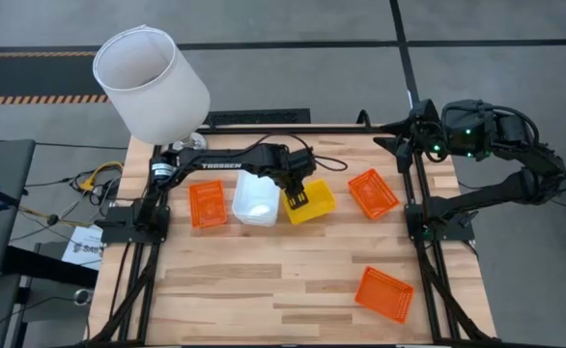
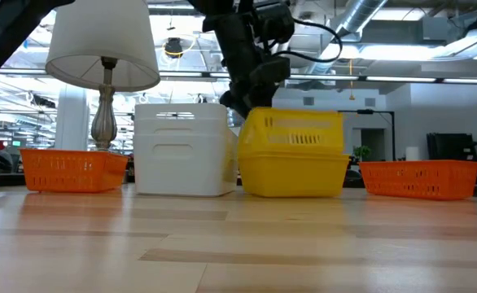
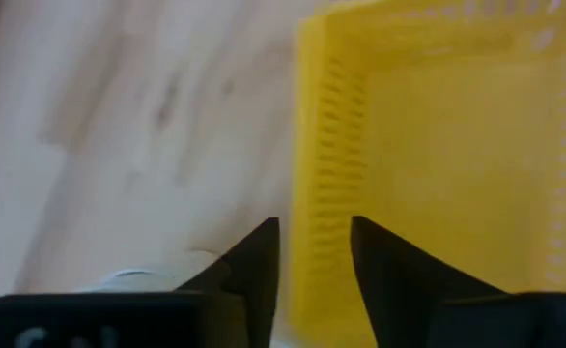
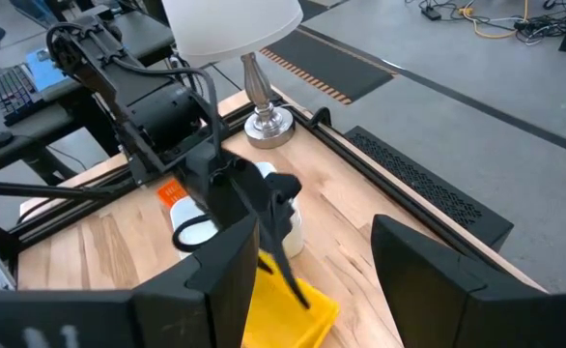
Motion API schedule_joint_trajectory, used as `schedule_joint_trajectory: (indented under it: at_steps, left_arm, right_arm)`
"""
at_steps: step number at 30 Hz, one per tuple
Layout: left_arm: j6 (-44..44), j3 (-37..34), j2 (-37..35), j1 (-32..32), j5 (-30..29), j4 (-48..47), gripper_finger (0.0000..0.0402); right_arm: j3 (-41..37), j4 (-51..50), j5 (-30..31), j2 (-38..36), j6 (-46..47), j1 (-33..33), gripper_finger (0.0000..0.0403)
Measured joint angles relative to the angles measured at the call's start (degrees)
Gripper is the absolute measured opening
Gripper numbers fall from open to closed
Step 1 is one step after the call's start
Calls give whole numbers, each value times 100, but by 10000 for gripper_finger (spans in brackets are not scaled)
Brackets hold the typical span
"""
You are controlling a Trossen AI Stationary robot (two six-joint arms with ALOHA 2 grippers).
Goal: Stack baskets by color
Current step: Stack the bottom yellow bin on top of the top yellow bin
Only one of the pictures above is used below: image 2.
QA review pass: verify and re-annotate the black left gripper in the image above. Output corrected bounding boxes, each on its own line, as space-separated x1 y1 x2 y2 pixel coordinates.
200 0 291 120

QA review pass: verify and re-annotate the orange slotted plastic basket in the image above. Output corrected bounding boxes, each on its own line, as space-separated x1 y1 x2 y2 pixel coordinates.
19 147 129 194
359 159 477 201

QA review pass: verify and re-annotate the green potted plant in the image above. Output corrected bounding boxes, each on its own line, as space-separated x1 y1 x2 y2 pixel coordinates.
352 145 372 162

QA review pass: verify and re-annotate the long ceiling light strip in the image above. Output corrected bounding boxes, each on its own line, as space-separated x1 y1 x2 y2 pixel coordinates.
159 72 477 85

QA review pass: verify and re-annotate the silver turned lamp base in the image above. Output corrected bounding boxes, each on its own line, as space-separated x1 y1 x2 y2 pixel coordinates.
90 56 119 151

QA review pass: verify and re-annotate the white fabric lamp shade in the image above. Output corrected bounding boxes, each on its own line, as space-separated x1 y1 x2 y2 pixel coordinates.
45 0 161 93

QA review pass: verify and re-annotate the white building pillar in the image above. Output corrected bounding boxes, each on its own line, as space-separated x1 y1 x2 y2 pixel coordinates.
54 84 90 151

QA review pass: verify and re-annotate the black flat monitor panel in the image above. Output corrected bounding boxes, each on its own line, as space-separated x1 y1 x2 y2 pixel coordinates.
427 133 477 162

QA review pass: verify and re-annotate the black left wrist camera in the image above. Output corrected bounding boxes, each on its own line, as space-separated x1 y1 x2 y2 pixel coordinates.
254 1 296 44

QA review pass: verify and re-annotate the black ceiling cable reel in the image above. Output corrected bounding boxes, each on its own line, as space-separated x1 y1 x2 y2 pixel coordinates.
164 37 185 59

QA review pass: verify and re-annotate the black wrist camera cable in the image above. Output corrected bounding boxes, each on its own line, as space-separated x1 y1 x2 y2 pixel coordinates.
270 18 344 64

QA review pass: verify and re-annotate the yellow hanging cord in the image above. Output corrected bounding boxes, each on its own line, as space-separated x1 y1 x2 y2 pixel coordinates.
347 59 357 102

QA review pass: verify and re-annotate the black door frame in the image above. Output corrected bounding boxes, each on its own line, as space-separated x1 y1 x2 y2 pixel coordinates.
337 109 396 150

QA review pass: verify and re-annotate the silver ceiling air duct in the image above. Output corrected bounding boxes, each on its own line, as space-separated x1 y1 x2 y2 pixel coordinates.
305 0 390 77

